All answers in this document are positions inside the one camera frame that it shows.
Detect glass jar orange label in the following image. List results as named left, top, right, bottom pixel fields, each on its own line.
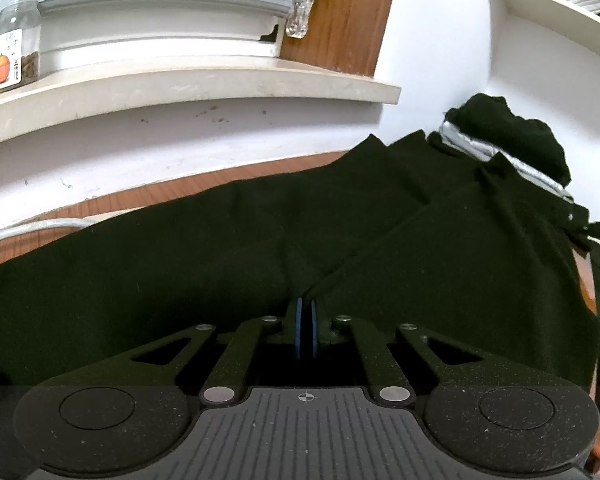
left=0, top=0, right=42, bottom=93

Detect white crinkled garment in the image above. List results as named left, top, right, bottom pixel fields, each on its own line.
left=439, top=120, right=511, bottom=163

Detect wooden window jamb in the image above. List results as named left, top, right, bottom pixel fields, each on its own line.
left=280, top=0, right=403, bottom=81

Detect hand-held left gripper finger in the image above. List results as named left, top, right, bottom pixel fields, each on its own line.
left=105, top=298, right=306, bottom=405
left=306, top=299, right=501, bottom=405

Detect grey folded garment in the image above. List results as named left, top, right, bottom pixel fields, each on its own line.
left=500, top=152, right=577, bottom=203

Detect beige window sill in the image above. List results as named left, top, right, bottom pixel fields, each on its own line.
left=0, top=55, right=402, bottom=153

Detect white cable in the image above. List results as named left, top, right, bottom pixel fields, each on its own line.
left=0, top=217, right=101, bottom=249

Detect black sweatpants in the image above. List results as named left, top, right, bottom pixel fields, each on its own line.
left=0, top=131, right=600, bottom=411

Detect folded black top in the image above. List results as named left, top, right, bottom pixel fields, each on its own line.
left=445, top=92, right=573, bottom=188

